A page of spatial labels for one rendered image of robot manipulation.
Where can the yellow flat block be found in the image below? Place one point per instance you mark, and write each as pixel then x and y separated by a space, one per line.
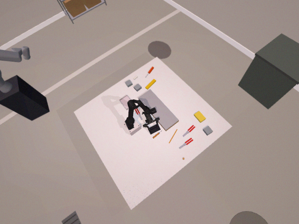
pixel 199 116

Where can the yellow rectangular bar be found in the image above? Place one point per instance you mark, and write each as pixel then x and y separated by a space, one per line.
pixel 150 84

